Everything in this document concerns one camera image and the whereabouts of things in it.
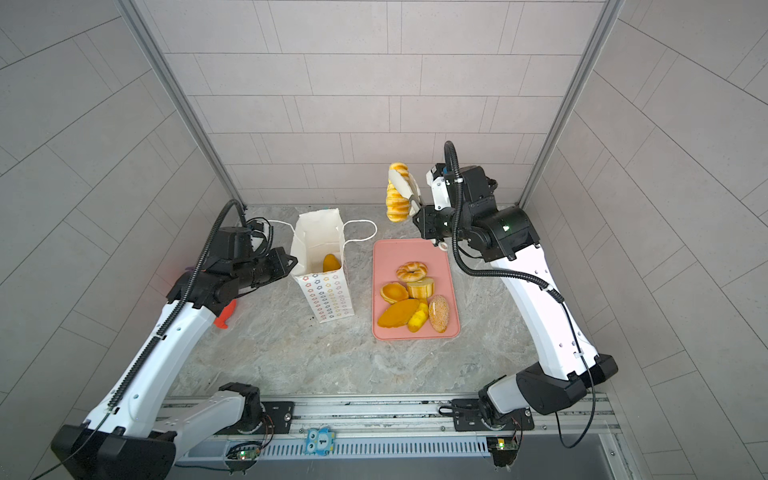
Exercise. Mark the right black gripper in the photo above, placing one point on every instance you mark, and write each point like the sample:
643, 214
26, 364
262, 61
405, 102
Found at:
424, 222

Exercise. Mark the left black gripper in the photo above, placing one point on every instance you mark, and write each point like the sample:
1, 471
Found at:
282, 263

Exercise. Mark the striped twisted fake bread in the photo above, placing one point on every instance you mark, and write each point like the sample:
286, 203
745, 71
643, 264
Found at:
398, 206

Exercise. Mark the white printed paper bag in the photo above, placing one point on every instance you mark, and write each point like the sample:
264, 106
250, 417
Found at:
310, 234

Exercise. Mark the long baguette fake bread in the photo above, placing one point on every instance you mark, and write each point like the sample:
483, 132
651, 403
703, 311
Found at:
331, 263

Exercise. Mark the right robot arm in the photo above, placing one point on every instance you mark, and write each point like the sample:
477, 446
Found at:
568, 366

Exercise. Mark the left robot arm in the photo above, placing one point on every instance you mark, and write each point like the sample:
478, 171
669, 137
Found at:
121, 438

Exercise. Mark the orange tart fake bread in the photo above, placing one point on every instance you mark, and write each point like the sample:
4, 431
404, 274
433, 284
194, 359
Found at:
394, 292

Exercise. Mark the sesame oval fake bread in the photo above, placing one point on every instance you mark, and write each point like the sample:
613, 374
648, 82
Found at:
439, 313

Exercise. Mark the flat orange oval fake bread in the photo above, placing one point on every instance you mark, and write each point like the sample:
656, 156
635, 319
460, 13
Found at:
399, 313

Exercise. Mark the small yellow fake bread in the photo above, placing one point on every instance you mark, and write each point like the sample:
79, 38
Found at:
419, 318

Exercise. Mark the pink plastic tray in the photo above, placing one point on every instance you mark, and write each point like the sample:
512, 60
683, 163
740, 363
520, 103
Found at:
388, 255

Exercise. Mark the red shark plush toy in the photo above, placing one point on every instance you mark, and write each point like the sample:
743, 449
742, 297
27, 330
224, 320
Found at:
225, 315

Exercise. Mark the blue owl number tag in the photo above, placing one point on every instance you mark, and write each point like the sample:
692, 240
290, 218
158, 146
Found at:
320, 441

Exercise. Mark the left circuit board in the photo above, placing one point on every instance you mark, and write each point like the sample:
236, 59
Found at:
246, 452

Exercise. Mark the circuit board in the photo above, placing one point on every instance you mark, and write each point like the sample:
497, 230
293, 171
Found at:
246, 452
503, 450

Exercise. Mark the right circuit board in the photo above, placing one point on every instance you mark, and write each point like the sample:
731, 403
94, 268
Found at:
503, 450

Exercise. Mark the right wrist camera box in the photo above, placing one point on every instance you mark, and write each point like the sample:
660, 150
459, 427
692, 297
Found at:
439, 187

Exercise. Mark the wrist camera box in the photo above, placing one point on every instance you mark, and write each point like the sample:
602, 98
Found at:
259, 228
439, 187

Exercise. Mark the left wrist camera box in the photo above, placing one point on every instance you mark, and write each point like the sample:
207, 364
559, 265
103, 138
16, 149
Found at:
259, 228

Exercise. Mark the braided ring fake bread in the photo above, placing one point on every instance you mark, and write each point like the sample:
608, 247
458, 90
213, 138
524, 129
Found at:
412, 272

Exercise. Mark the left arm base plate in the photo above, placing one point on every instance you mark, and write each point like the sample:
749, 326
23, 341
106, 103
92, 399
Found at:
277, 417

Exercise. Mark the aluminium mounting rail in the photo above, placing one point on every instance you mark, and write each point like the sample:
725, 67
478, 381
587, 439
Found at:
413, 426

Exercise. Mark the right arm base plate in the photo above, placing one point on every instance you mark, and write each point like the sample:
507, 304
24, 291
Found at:
467, 417

